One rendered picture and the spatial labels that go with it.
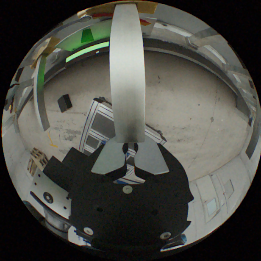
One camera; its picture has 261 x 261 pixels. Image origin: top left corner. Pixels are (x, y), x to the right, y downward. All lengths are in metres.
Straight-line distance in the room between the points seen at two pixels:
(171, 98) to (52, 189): 1.13
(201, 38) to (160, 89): 0.82
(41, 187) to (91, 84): 1.01
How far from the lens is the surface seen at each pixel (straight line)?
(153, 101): 0.97
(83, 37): 0.28
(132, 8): 0.16
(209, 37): 0.29
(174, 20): 0.53
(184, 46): 0.34
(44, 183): 0.28
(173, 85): 1.04
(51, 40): 0.32
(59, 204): 0.26
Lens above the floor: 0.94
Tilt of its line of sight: 61 degrees down
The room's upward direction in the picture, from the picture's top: 178 degrees counter-clockwise
